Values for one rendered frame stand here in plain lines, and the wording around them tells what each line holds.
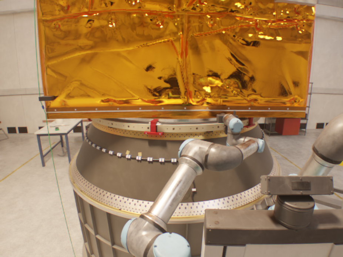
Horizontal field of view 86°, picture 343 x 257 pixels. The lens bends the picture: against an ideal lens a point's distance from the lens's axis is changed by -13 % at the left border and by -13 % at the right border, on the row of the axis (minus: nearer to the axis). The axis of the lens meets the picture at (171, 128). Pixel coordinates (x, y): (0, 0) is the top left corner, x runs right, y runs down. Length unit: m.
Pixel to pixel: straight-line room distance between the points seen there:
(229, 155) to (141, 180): 0.76
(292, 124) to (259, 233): 1.44
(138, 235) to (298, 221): 0.51
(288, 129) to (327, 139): 1.12
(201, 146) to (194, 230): 0.79
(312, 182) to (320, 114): 8.93
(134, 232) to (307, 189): 0.55
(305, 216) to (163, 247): 0.42
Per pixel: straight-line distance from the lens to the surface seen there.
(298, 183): 0.43
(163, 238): 0.72
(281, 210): 0.43
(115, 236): 1.74
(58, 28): 1.61
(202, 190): 1.43
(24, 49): 8.29
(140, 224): 0.77
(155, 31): 1.41
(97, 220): 1.81
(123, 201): 1.49
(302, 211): 0.42
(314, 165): 0.73
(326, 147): 0.69
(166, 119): 1.41
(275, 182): 0.41
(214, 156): 0.83
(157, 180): 1.41
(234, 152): 0.87
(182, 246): 0.70
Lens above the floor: 2.05
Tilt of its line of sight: 15 degrees down
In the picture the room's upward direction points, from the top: straight up
